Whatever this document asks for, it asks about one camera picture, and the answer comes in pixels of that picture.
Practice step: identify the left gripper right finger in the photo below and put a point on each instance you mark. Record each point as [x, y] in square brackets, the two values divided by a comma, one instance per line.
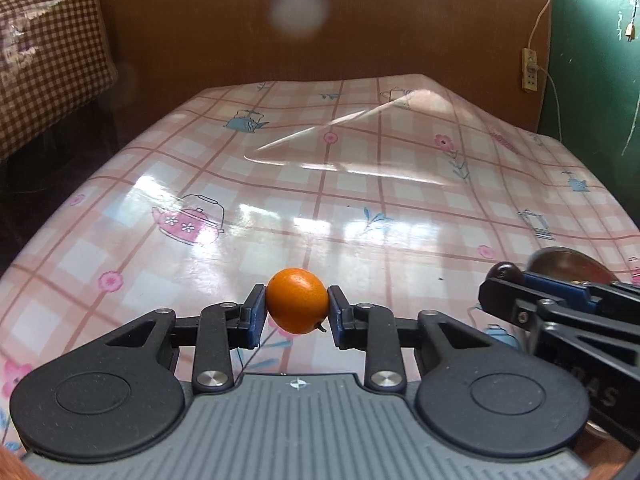
[375, 331]

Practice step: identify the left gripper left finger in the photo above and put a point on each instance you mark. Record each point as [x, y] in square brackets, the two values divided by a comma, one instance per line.
[219, 329]

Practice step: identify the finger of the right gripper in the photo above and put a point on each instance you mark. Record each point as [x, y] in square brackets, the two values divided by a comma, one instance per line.
[529, 309]
[587, 296]

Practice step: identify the small orange kumquat front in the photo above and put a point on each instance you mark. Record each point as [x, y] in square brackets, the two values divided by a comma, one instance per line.
[297, 301]

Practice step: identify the dark purple plum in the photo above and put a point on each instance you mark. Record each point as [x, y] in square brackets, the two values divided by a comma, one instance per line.
[506, 271]

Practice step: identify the metal bowl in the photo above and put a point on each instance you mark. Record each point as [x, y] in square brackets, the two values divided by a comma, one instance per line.
[569, 265]

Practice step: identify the pink plaid vinyl tablecloth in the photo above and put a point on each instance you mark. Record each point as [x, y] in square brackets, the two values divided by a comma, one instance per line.
[395, 189]

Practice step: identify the wooden headboard panel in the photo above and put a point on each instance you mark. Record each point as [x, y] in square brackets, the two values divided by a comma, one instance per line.
[167, 50]

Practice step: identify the brown checkered chair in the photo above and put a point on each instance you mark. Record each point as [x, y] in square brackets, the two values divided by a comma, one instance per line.
[55, 59]

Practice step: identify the beige wall power socket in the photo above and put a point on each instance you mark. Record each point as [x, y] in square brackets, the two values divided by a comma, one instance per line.
[529, 70]

